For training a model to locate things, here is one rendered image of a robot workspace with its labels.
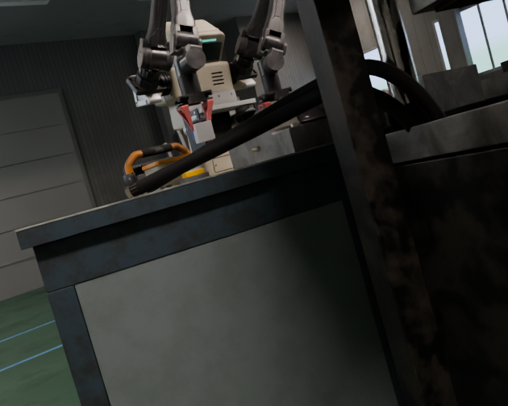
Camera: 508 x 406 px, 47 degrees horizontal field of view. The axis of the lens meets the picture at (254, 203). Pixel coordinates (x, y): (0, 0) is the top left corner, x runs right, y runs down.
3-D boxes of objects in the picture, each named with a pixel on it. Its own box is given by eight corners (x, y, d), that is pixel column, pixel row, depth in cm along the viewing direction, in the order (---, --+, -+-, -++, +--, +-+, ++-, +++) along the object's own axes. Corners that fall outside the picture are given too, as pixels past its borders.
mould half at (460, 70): (310, 150, 197) (301, 118, 197) (362, 135, 212) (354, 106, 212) (432, 114, 157) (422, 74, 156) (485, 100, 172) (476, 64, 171)
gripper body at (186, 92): (214, 95, 166) (206, 69, 165) (179, 103, 163) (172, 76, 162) (207, 99, 172) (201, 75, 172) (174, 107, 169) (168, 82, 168)
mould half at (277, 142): (234, 171, 185) (222, 130, 184) (306, 151, 193) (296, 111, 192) (295, 152, 137) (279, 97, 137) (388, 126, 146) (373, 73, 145)
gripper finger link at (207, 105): (220, 123, 166) (211, 91, 166) (197, 129, 164) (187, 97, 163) (214, 126, 173) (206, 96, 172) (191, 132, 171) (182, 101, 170)
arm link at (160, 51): (157, 67, 205) (142, 65, 203) (164, 42, 198) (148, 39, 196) (162, 83, 199) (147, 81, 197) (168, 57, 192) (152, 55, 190)
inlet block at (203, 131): (189, 147, 177) (184, 129, 177) (205, 142, 179) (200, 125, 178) (199, 142, 165) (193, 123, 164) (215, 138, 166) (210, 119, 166)
